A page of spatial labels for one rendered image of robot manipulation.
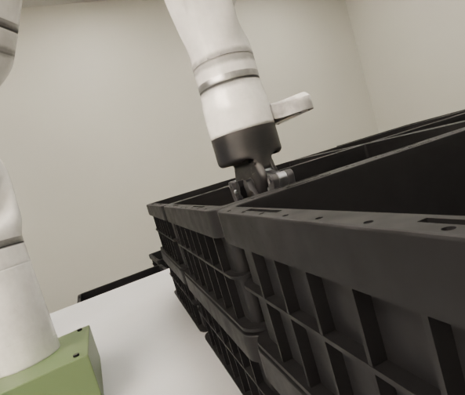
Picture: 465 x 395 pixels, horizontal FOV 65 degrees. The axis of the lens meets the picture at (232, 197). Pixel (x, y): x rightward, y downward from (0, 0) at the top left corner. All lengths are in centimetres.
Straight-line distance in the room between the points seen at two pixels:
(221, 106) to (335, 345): 27
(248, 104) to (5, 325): 45
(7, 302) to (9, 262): 6
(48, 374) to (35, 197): 304
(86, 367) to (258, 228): 41
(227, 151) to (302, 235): 25
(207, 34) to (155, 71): 343
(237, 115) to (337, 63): 447
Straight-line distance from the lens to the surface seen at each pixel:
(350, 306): 17
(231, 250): 31
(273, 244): 19
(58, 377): 57
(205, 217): 31
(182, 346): 65
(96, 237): 354
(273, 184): 35
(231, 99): 39
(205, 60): 40
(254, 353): 33
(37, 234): 356
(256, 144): 38
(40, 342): 63
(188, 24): 42
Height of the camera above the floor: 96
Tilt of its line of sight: 5 degrees down
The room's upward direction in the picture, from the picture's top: 16 degrees counter-clockwise
